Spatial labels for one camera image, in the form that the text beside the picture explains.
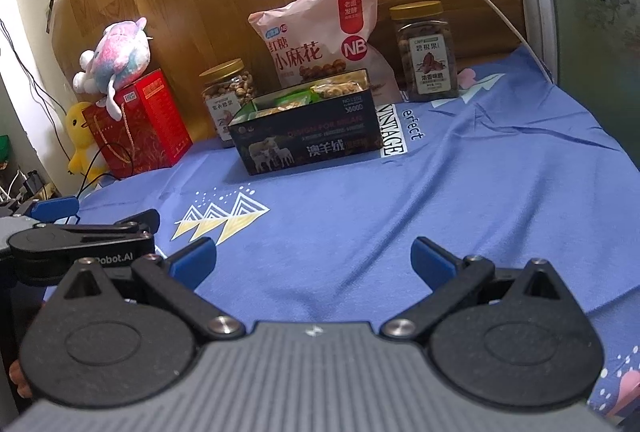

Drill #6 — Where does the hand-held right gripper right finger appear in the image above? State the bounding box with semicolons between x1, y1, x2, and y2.
380;236;586;340

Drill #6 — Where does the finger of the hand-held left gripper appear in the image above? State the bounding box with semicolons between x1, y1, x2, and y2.
37;209;161;237
25;196;81;223

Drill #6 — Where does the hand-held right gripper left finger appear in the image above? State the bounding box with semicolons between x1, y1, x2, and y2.
47;237;246;340

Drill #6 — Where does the black tin box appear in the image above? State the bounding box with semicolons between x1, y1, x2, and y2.
227;68;385;176

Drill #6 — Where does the light green pastry packet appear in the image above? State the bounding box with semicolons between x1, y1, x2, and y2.
272;92;321;110

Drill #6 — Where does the clear seed packet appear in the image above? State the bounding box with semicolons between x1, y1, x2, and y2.
310;79;368;100

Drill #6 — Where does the person's left hand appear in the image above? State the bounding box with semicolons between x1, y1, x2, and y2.
9;359;32;400

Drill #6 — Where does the black charger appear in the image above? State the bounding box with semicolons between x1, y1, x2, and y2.
22;172;43;200

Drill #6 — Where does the yellow duck plush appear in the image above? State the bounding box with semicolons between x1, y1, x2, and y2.
66;102;108;176

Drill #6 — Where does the blue printed blanket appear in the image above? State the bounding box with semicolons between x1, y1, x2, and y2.
0;44;640;413

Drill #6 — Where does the red gift box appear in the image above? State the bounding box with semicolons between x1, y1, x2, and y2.
82;69;194;180

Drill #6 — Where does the cashew nut jar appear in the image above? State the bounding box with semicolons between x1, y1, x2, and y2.
200;58;260;147

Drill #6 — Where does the pink blue plush toy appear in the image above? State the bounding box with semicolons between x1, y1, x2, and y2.
72;16;151;121

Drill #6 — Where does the pecan nut jar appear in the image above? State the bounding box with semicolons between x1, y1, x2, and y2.
389;0;460;102

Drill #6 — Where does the large pink snack bag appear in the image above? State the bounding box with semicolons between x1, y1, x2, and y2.
248;0;401;105

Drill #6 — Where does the dark wooden headboard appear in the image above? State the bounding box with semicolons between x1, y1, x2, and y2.
372;0;528;62

